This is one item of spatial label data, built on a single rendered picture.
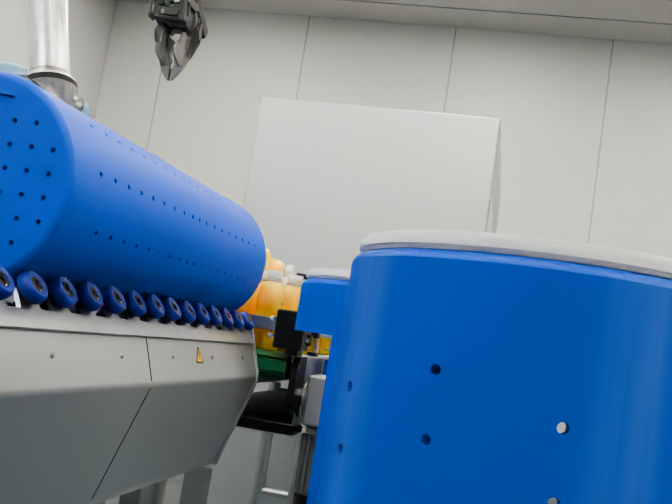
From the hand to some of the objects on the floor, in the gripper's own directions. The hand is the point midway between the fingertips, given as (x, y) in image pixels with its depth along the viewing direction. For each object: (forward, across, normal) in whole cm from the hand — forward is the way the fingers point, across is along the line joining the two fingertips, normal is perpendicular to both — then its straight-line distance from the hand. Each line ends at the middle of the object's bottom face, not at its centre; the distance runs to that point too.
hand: (171, 75), depth 158 cm
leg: (+140, +7, +34) cm, 145 cm away
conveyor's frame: (+140, +4, +128) cm, 190 cm away
